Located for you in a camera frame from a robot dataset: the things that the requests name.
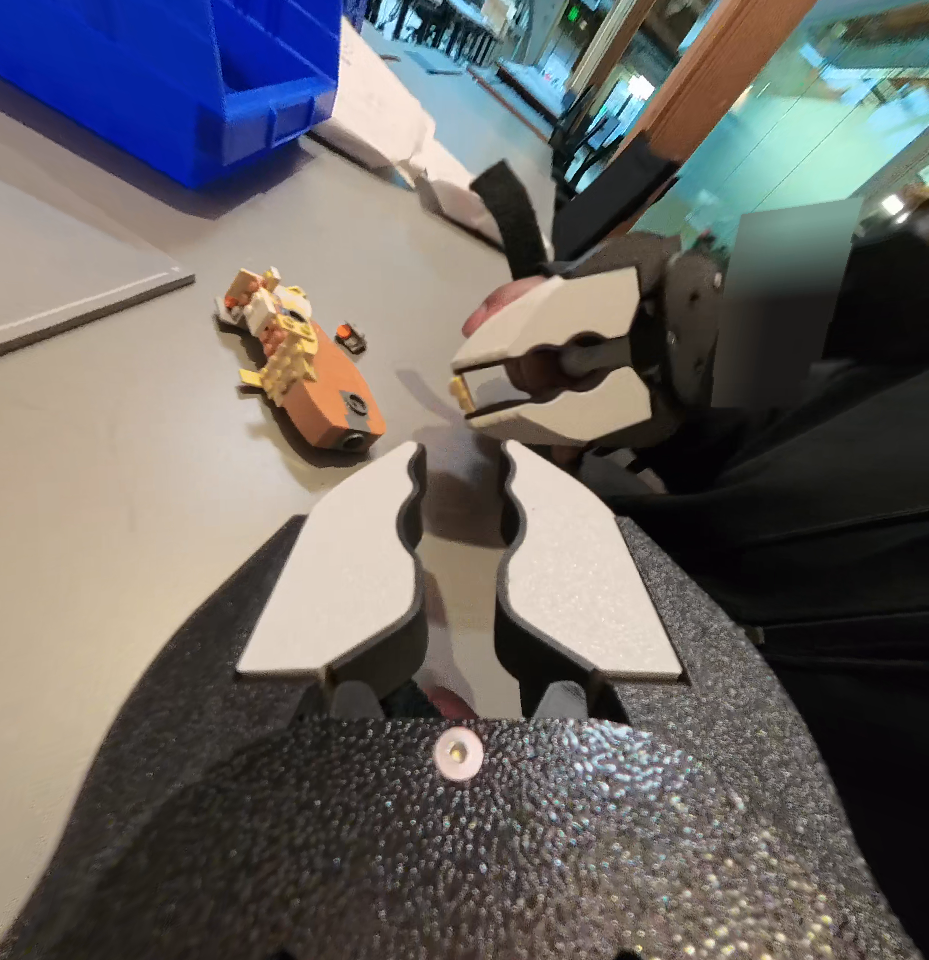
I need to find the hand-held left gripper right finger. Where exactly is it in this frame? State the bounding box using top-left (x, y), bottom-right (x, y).
top-left (496, 439), bottom-right (685, 685)

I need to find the black metal chair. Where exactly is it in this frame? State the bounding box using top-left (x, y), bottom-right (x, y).
top-left (547, 82), bottom-right (623, 200)

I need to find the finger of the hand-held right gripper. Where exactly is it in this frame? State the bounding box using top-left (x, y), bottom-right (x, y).
top-left (464, 367), bottom-right (655, 450)
top-left (451, 267), bottom-right (643, 374)

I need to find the wooden table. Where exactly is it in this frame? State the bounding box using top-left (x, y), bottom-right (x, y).
top-left (614, 0), bottom-right (818, 234)

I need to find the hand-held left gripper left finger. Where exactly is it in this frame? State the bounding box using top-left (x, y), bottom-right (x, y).
top-left (235, 441), bottom-right (428, 693)

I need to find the brown tan brick model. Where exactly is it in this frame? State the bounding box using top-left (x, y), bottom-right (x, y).
top-left (215, 266), bottom-right (387, 455)

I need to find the blue plastic bin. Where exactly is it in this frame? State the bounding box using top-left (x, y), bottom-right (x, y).
top-left (0, 0), bottom-right (344, 191)

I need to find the grey instruction booklet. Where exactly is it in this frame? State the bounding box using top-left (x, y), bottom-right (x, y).
top-left (0, 168), bottom-right (197, 363)

